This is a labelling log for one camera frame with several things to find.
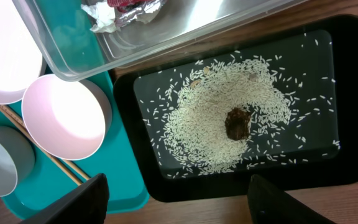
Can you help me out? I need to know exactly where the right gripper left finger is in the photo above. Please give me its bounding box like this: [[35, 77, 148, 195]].
[[21, 173, 109, 224]]

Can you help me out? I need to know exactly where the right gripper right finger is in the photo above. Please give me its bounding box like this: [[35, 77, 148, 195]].
[[247, 175, 332, 224]]

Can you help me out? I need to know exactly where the brown food scrap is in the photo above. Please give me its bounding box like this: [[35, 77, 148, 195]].
[[225, 108, 251, 141]]

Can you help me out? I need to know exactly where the small pink bowl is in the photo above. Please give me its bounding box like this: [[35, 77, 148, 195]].
[[21, 74, 112, 161]]

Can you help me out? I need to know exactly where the grey bowl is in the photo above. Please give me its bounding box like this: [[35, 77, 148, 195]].
[[0, 126, 35, 197]]

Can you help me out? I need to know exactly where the pile of rice grains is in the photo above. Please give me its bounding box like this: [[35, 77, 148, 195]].
[[138, 30, 341, 180]]

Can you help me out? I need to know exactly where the red snack wrapper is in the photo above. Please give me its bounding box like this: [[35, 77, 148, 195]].
[[107, 0, 149, 13]]

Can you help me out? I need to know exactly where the black tray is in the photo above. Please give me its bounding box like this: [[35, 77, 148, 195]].
[[113, 14, 358, 202]]

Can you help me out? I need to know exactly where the wooden chopstick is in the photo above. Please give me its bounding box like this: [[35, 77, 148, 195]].
[[0, 105, 83, 185], [0, 105, 90, 185]]

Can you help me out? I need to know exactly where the clear plastic bin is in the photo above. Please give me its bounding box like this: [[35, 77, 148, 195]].
[[14, 0, 303, 82]]

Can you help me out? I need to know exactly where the large white plate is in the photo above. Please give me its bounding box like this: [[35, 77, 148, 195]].
[[0, 0, 47, 105]]

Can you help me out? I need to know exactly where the teal serving tray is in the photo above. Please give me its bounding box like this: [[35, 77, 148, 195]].
[[2, 0, 149, 219]]

